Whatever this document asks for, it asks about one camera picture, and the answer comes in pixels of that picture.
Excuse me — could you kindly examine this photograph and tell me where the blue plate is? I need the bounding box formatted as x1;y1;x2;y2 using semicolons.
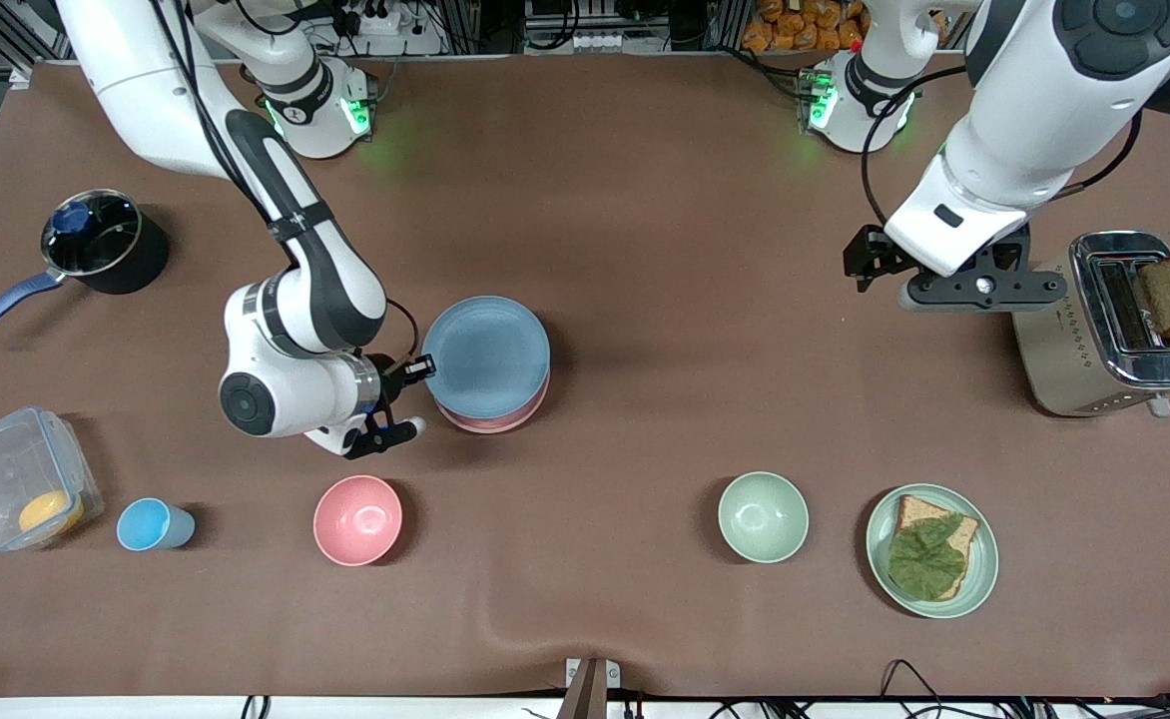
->
421;296;552;420

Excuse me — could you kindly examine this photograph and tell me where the pink plate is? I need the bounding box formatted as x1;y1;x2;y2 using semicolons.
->
435;374;551;434

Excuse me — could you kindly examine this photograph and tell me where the pink bowl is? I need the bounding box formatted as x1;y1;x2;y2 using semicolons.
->
312;474;404;567

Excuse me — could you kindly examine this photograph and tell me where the silver toaster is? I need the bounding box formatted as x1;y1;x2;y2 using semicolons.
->
1012;231;1170;418

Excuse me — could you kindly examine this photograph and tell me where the brown table cover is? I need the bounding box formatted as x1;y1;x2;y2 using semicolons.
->
0;52;1170;700

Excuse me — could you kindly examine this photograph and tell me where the bag of orange buns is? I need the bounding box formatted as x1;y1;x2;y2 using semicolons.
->
742;0;871;53

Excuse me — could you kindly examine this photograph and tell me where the bread slice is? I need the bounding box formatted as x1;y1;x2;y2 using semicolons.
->
892;494;980;602

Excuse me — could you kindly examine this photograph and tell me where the green bowl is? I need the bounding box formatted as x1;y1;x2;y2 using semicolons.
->
717;471;811;564

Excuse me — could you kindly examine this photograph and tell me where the blue cup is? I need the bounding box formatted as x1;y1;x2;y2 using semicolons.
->
116;497;196;552

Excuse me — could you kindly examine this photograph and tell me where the green lettuce leaf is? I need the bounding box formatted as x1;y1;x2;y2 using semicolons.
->
887;513;967;602

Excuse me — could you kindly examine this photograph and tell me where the green plate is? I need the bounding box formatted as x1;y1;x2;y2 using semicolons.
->
866;483;1000;619

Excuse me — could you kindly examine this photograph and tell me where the clear plastic container blue seal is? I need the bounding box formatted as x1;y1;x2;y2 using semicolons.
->
0;405;105;552

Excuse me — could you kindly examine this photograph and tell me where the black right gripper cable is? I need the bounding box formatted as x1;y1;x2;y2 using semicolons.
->
383;298;421;365

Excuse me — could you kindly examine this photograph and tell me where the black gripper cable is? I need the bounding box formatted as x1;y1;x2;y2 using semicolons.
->
383;298;421;365
862;65;970;229

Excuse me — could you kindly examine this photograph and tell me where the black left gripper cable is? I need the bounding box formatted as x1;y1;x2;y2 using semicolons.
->
862;65;970;229

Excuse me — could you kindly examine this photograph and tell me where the dark saucepan with blue handle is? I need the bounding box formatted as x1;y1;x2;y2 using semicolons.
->
0;189;171;345

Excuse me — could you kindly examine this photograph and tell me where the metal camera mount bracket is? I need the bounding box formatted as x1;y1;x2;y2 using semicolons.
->
565;657;622;719

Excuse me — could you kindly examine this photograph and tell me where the black looped cable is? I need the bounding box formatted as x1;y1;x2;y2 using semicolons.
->
879;659;945;719

